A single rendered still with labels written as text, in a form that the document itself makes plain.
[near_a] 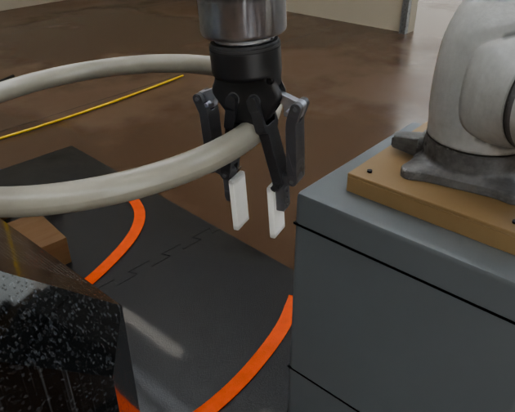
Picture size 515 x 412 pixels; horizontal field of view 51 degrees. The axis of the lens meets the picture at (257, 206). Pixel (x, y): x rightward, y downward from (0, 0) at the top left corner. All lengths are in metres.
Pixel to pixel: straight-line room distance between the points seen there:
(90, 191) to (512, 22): 0.55
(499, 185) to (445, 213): 0.09
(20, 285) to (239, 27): 0.47
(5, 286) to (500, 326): 0.66
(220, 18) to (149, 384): 1.25
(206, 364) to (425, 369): 0.88
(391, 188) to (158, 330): 1.11
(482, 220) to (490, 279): 0.09
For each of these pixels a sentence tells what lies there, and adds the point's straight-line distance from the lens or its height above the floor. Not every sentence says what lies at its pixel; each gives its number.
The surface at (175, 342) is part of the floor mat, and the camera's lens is 1.73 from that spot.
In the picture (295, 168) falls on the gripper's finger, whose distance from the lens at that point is 0.60.
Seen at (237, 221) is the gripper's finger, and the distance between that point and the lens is 0.68.
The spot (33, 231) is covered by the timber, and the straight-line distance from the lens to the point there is 2.14.
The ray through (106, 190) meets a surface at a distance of 0.53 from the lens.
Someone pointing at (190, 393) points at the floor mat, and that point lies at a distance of 1.60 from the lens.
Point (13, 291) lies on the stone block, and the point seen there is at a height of 0.76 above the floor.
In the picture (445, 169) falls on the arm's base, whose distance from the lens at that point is 0.87.
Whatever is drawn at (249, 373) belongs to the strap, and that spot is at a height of 0.02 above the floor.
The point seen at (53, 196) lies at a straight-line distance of 0.54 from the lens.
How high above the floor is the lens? 1.24
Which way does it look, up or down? 31 degrees down
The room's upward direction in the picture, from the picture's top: straight up
